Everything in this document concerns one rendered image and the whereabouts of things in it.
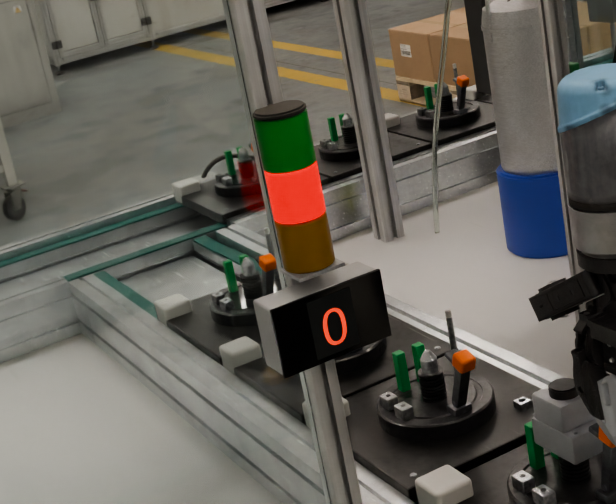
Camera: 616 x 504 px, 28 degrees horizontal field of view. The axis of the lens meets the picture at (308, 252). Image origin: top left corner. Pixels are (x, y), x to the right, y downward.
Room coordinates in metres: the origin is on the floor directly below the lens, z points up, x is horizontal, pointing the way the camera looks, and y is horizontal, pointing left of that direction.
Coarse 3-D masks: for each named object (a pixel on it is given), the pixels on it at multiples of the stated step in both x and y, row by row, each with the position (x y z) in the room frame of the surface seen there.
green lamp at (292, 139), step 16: (304, 112) 1.12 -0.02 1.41; (256, 128) 1.12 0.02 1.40; (272, 128) 1.10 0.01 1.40; (288, 128) 1.10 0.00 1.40; (304, 128) 1.11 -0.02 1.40; (272, 144) 1.10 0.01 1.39; (288, 144) 1.10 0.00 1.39; (304, 144) 1.11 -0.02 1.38; (272, 160) 1.11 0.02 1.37; (288, 160) 1.10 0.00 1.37; (304, 160) 1.10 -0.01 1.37
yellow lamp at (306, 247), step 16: (288, 224) 1.11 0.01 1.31; (304, 224) 1.10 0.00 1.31; (320, 224) 1.11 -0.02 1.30; (288, 240) 1.11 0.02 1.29; (304, 240) 1.10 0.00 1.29; (320, 240) 1.10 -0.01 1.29; (288, 256) 1.11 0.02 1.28; (304, 256) 1.10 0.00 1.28; (320, 256) 1.10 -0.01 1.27; (304, 272) 1.10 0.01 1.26
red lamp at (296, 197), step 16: (272, 176) 1.11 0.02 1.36; (288, 176) 1.10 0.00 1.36; (304, 176) 1.10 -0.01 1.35; (272, 192) 1.11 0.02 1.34; (288, 192) 1.10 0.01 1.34; (304, 192) 1.10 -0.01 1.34; (320, 192) 1.11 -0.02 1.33; (272, 208) 1.12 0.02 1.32; (288, 208) 1.10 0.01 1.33; (304, 208) 1.10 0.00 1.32; (320, 208) 1.11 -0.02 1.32
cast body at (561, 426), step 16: (560, 384) 1.10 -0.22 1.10; (544, 400) 1.09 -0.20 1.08; (560, 400) 1.09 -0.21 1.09; (576, 400) 1.08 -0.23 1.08; (544, 416) 1.10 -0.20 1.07; (560, 416) 1.07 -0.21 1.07; (576, 416) 1.08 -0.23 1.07; (592, 416) 1.09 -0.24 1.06; (544, 432) 1.10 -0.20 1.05; (560, 432) 1.08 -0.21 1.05; (576, 432) 1.07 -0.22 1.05; (560, 448) 1.08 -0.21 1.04; (576, 448) 1.06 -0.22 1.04; (592, 448) 1.07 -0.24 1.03; (576, 464) 1.06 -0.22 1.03
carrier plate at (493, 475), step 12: (504, 456) 1.20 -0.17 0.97; (516, 456) 1.19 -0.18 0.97; (480, 468) 1.18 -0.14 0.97; (492, 468) 1.18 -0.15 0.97; (504, 468) 1.17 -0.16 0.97; (480, 480) 1.16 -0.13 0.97; (492, 480) 1.16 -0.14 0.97; (504, 480) 1.15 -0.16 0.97; (480, 492) 1.14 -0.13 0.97; (492, 492) 1.13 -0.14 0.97; (504, 492) 1.13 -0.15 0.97
